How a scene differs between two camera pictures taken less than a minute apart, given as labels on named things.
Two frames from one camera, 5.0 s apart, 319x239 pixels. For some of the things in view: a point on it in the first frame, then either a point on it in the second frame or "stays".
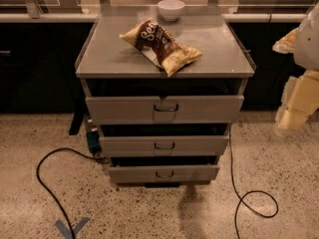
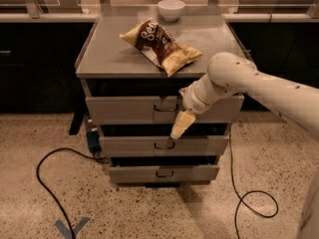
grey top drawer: [159, 110] stays
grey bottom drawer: [163, 174] stays
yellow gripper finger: [299, 101] -> [183, 120]
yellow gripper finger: [286, 44] -> [183, 92]
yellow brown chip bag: [153, 39] stays
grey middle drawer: [184, 145] stays
